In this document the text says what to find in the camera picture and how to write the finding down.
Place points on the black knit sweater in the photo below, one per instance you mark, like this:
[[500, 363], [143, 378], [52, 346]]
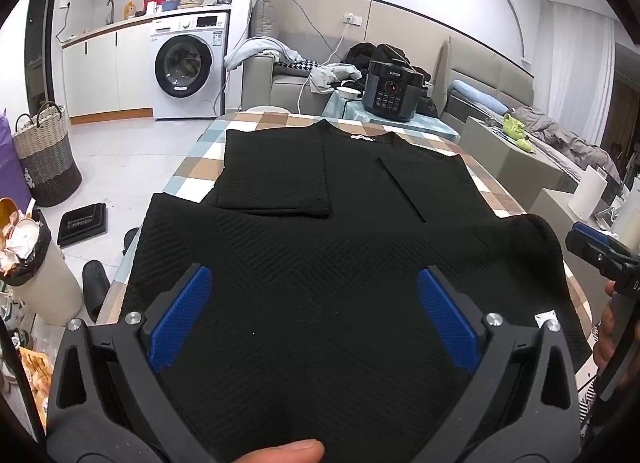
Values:
[[320, 293]]

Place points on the grey crumpled garment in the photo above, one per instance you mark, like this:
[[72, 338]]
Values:
[[330, 75]]

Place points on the light grey hoodie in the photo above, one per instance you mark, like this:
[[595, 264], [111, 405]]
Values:
[[260, 50]]

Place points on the dark electric pressure cooker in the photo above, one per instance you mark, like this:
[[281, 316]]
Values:
[[392, 93]]

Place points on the white wall socket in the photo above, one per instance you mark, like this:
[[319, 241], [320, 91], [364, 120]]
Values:
[[352, 19]]

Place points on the black slipper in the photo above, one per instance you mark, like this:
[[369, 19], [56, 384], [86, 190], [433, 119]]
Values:
[[131, 240], [95, 288]]

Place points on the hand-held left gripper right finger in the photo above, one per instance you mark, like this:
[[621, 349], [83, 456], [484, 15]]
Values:
[[447, 323]]

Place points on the woven laundry basket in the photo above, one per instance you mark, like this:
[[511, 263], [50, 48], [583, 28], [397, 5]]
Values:
[[47, 163]]

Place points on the white paper towel roll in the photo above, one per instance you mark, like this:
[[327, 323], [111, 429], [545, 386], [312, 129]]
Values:
[[589, 195]]

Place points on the white bowl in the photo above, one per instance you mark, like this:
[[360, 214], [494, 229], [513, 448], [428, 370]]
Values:
[[348, 91]]

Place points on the light blue pillow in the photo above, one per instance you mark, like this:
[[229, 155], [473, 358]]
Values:
[[480, 95]]

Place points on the white washing machine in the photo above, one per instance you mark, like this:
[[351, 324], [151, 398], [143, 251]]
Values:
[[185, 63]]

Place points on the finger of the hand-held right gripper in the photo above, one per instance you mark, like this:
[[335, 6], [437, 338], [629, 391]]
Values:
[[592, 248]]

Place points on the white trash bin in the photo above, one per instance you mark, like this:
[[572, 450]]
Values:
[[45, 283]]

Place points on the kitchen faucet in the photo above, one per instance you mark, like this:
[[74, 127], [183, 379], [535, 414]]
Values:
[[110, 10]]

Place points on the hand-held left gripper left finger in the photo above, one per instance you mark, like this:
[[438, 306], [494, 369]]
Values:
[[180, 318]]

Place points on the person's right hand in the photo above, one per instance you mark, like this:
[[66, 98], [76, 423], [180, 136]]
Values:
[[606, 338]]

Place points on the white round stool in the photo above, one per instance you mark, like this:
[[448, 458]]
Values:
[[270, 109]]

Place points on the brown and blue checked tablecloth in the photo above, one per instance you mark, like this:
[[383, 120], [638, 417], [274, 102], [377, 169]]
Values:
[[200, 143]]

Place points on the orange bottle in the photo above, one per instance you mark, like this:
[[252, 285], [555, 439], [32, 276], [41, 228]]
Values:
[[130, 9]]

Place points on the grey bed blanket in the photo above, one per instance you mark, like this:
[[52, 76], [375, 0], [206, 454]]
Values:
[[560, 138]]

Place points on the black flat tray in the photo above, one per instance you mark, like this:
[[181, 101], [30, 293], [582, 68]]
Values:
[[82, 225]]

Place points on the person's left hand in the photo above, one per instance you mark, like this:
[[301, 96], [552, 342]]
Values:
[[280, 452]]

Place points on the black jacket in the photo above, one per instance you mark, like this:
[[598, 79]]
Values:
[[365, 55]]

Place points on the houndstooth cushion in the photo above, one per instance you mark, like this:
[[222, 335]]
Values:
[[300, 64]]

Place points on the red box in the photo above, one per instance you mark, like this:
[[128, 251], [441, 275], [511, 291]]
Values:
[[157, 0]]

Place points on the white base kitchen cabinet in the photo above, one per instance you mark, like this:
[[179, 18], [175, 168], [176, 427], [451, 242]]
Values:
[[100, 73]]

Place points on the green plush toy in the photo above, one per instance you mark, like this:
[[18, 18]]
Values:
[[515, 128]]

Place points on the black door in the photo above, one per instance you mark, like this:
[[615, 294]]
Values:
[[42, 43]]

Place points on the grey low cabinet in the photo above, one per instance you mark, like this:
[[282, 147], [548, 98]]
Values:
[[505, 168]]

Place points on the beige sofa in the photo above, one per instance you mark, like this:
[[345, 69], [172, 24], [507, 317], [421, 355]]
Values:
[[285, 93]]

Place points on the teal checked side tablecloth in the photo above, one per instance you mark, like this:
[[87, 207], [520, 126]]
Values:
[[350, 110]]

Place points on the purple plastic bag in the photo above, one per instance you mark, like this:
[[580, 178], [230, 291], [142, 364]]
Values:
[[10, 168]]

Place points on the white curtain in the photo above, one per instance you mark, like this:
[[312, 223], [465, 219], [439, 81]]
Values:
[[575, 68]]

